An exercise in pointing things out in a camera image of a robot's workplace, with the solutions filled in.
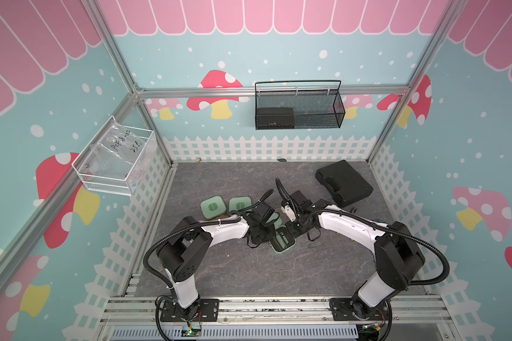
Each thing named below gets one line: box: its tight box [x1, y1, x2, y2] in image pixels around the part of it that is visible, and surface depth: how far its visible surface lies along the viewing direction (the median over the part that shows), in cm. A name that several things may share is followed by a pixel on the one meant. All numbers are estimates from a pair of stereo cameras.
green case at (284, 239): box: [267, 212, 297, 253], surface depth 91 cm
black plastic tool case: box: [315, 159, 374, 208], surface depth 108 cm
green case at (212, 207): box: [199, 195, 227, 220], surface depth 102 cm
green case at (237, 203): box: [228, 196, 253, 214], surface depth 104 cm
